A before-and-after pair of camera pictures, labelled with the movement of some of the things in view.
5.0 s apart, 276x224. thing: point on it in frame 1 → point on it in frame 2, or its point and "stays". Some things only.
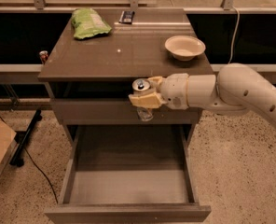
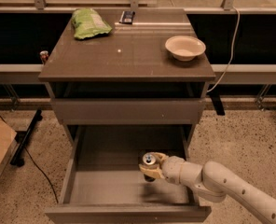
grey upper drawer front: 117,112 stays
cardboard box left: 3,145 stays
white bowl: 185,48 stays
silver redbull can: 143,86 → 148,159
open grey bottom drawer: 129,175 stays
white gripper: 174,91 → 172,169
